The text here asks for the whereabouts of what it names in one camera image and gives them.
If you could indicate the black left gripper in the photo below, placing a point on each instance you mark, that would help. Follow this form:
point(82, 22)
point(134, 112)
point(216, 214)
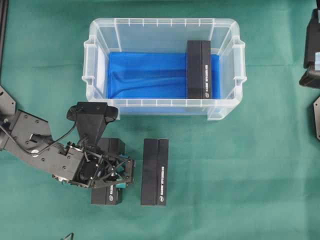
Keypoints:
point(99, 169)

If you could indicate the black realsense box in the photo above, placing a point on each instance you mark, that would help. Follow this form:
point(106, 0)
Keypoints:
point(154, 183)
point(109, 195)
point(199, 69)

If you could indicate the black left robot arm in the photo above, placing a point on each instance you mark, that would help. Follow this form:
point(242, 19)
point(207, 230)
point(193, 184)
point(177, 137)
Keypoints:
point(29, 138)

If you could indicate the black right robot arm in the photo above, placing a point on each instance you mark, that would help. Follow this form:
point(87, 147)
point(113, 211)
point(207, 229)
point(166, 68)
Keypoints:
point(311, 77)

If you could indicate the clear plastic storage case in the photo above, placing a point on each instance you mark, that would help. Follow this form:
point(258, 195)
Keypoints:
point(167, 35)

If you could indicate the blue cloth liner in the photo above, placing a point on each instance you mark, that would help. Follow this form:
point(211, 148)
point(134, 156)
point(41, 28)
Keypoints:
point(147, 76)

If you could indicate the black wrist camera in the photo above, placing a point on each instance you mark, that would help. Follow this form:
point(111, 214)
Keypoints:
point(91, 119)

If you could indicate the black camera tip bottom edge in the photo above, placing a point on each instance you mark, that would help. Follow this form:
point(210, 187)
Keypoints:
point(69, 236)

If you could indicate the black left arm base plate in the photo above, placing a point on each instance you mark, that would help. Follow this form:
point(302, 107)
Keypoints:
point(4, 102)

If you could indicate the black aluminium frame rail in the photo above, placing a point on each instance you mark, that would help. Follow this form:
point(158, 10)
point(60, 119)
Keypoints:
point(4, 5)

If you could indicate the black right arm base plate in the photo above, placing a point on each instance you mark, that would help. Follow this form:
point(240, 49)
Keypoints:
point(316, 110)

